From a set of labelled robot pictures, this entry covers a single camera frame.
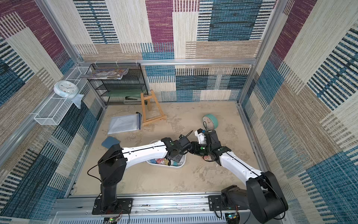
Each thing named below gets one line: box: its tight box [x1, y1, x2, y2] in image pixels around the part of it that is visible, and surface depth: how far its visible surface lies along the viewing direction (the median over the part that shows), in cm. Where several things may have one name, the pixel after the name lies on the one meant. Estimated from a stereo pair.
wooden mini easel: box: [140, 89, 167, 126], surface depth 106 cm
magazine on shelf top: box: [80, 68, 130, 80], surface depth 89 cm
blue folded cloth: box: [101, 135, 121, 149], surface depth 101 cm
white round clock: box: [53, 80, 79, 99], surface depth 76 cm
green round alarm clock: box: [201, 113, 219, 131], surface depth 101 cm
